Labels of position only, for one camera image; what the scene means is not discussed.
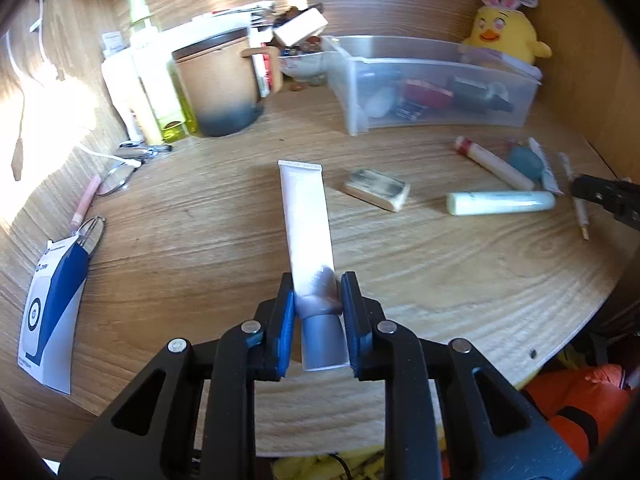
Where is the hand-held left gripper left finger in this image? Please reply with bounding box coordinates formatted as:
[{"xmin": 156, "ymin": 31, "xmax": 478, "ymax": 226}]
[{"xmin": 57, "ymin": 272, "xmax": 301, "ymax": 480}]

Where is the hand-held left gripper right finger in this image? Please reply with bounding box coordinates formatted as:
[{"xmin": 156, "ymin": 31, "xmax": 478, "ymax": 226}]
[{"xmin": 339, "ymin": 271, "xmax": 584, "ymax": 480}]

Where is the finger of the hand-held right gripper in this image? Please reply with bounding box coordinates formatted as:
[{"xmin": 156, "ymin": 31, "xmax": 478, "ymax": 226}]
[{"xmin": 571, "ymin": 173, "xmax": 640, "ymax": 232}]

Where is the white cream tube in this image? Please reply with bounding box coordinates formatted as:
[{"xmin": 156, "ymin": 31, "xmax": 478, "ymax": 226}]
[{"xmin": 278, "ymin": 160, "xmax": 351, "ymax": 372}]

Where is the dark green glass bottle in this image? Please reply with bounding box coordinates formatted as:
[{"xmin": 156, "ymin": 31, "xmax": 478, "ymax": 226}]
[{"xmin": 447, "ymin": 76, "xmax": 516, "ymax": 113}]

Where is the red tea packet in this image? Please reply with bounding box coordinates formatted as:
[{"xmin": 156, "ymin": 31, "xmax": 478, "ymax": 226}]
[{"xmin": 404, "ymin": 80, "xmax": 453, "ymax": 108}]

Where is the clear plastic storage bin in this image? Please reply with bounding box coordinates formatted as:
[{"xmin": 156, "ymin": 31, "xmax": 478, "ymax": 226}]
[{"xmin": 322, "ymin": 35, "xmax": 543, "ymax": 136}]

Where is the small blue box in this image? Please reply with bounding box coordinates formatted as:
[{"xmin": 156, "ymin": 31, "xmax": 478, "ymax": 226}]
[{"xmin": 392, "ymin": 100, "xmax": 426, "ymax": 121}]

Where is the light blue small bottle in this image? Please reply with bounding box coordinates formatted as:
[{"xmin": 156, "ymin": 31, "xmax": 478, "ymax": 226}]
[{"xmin": 365, "ymin": 87, "xmax": 396, "ymax": 118}]

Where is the white sachet packet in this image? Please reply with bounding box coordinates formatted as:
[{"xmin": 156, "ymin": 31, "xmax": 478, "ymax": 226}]
[{"xmin": 528, "ymin": 137, "xmax": 563, "ymax": 196}]

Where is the teal round item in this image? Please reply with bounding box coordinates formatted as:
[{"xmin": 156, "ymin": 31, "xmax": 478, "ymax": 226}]
[{"xmin": 507, "ymin": 142, "xmax": 543, "ymax": 183}]

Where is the pale green tube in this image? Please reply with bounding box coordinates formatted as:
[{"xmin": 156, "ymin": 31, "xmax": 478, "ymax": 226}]
[{"xmin": 446, "ymin": 190, "xmax": 557, "ymax": 217}]

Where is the cream stick with red band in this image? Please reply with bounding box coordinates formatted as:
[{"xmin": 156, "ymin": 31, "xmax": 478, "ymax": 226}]
[{"xmin": 454, "ymin": 136, "xmax": 535, "ymax": 192}]

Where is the used white eraser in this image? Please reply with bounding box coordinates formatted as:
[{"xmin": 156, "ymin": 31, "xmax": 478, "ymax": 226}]
[{"xmin": 342, "ymin": 168, "xmax": 412, "ymax": 212}]

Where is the yellow cloth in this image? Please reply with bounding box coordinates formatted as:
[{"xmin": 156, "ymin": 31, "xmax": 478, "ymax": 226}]
[{"xmin": 272, "ymin": 452, "xmax": 391, "ymax": 480}]

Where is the yellow chick plush toy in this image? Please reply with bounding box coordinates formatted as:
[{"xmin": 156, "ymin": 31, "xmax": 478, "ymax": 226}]
[{"xmin": 457, "ymin": 0, "xmax": 553, "ymax": 66}]

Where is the orange clothing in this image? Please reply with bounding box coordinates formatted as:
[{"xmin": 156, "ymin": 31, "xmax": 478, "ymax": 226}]
[{"xmin": 525, "ymin": 364, "xmax": 633, "ymax": 463}]

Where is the black pen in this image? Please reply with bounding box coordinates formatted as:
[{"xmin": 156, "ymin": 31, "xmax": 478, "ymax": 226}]
[{"xmin": 120, "ymin": 141, "xmax": 173, "ymax": 156}]

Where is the pink pen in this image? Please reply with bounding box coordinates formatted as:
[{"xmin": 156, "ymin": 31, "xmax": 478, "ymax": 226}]
[{"xmin": 71, "ymin": 175, "xmax": 102, "ymax": 226}]

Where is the blue and white box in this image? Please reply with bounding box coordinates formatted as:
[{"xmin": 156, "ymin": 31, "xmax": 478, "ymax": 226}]
[{"xmin": 17, "ymin": 237, "xmax": 91, "ymax": 395}]

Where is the brown lidded ceramic mug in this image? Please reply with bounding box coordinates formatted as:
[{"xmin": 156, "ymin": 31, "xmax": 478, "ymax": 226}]
[{"xmin": 171, "ymin": 27, "xmax": 283, "ymax": 138}]

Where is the white bowl of beads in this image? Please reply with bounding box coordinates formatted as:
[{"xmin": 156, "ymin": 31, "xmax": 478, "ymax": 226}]
[{"xmin": 280, "ymin": 50, "xmax": 331, "ymax": 83}]

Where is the yellow-green spray bottle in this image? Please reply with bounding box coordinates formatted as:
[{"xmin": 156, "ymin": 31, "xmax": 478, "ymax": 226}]
[{"xmin": 127, "ymin": 0, "xmax": 193, "ymax": 143}]

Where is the white lotion bottle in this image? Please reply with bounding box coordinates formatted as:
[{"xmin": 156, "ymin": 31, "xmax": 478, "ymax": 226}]
[{"xmin": 101, "ymin": 52, "xmax": 146, "ymax": 141}]

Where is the white rectangular box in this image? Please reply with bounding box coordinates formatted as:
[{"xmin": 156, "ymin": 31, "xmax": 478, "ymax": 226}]
[{"xmin": 272, "ymin": 6, "xmax": 329, "ymax": 47}]

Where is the stack of books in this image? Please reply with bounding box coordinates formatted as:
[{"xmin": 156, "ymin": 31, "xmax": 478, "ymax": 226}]
[{"xmin": 192, "ymin": 2, "xmax": 281, "ymax": 98}]

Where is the white paper box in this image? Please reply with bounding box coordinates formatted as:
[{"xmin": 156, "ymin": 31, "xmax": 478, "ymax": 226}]
[{"xmin": 102, "ymin": 31, "xmax": 131, "ymax": 58}]

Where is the white cable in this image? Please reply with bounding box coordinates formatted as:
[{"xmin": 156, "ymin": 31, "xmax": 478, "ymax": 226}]
[{"xmin": 7, "ymin": 0, "xmax": 143, "ymax": 181}]

